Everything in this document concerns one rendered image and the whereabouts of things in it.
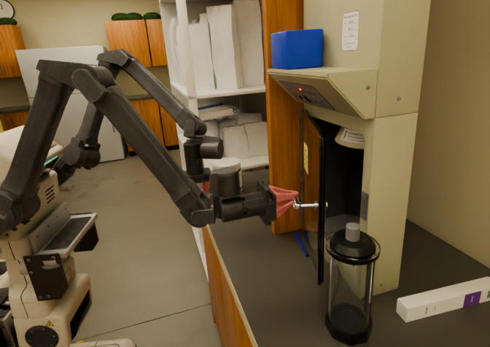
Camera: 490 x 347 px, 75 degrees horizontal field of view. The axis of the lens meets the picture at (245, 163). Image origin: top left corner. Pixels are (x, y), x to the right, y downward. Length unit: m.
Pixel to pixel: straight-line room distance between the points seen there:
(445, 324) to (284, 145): 0.62
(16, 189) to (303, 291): 0.75
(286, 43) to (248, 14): 1.24
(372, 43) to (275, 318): 0.66
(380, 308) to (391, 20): 0.66
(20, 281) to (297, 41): 1.10
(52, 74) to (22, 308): 0.78
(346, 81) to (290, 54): 0.21
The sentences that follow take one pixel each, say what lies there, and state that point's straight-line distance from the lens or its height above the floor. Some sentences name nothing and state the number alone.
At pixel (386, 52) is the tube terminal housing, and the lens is 0.71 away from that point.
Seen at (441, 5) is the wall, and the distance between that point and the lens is 1.21.
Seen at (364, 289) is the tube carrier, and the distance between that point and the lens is 0.74.
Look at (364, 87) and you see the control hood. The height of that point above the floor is 1.48.
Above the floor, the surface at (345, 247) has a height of 1.18.
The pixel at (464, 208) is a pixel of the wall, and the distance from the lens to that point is 1.20.
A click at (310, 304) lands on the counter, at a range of 0.90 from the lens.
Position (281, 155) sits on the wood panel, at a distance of 1.05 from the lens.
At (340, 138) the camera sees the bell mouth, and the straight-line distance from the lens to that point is 0.86.
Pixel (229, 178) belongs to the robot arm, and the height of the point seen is 1.29.
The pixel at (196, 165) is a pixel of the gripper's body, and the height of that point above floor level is 1.22.
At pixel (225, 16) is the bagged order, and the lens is 1.89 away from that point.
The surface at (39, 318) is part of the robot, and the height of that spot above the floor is 0.80.
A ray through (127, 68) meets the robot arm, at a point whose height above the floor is 1.53.
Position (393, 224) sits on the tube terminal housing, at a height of 1.14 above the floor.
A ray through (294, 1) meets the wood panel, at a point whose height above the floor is 1.69.
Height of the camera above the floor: 1.56
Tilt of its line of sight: 19 degrees down
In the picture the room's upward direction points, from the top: 4 degrees counter-clockwise
